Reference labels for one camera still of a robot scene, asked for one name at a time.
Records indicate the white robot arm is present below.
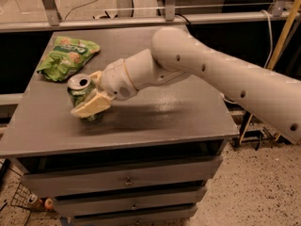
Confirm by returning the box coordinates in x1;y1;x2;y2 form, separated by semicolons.
71;27;301;144

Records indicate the grey drawer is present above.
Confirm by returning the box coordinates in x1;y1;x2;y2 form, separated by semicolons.
22;156;222;197
55;186;207;217
72;204;197;226

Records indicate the can in wire basket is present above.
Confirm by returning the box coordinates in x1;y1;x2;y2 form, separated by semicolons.
27;194;41;209

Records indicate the black wire basket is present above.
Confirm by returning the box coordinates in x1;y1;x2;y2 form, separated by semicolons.
10;184;34;209

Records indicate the white cable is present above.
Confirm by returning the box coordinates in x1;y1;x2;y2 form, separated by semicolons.
219;9;274;105

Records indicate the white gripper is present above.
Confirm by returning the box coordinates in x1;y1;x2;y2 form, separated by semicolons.
71;58;137;118

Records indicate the bottom grey drawer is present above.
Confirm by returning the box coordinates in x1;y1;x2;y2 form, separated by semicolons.
72;204;197;226

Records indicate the grey drawer cabinet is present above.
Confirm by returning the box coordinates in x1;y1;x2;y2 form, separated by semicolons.
0;24;239;226

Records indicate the green rice chip bag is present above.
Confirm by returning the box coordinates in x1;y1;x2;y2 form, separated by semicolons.
37;36;101;82

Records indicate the top grey drawer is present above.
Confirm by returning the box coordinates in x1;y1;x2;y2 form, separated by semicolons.
22;156;222;197

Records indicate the middle grey drawer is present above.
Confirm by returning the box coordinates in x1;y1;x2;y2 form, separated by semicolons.
55;186;207;217

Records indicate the orange fruit on floor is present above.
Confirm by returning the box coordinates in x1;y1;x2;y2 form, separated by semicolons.
44;198;54;210

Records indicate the metal railing frame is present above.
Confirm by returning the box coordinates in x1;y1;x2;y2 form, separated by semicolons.
0;0;293;33

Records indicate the green soda can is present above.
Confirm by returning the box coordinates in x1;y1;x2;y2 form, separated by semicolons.
67;73;103;123

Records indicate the yellow metal frame stand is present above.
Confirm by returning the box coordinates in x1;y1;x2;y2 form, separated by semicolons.
233;0;301;148

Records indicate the black cable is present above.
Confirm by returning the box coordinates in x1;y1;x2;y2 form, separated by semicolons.
175;13;197;36

